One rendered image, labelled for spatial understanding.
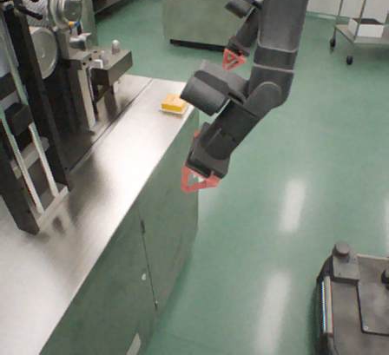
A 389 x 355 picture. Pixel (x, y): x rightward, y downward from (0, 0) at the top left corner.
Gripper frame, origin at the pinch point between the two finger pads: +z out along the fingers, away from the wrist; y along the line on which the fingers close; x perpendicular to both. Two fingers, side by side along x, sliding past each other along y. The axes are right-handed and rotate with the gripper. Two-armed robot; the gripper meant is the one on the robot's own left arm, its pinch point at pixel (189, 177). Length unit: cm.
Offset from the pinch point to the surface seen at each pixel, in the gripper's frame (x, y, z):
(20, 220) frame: -25.3, 9.8, 26.4
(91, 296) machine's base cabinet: -3.8, 14.8, 33.5
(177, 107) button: -5.6, -43.6, 17.8
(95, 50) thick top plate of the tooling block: -39, -58, 24
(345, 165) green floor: 116, -142, 55
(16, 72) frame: -37.1, -0.9, -0.4
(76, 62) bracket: -35.2, -27.6, 10.5
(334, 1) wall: 126, -470, 20
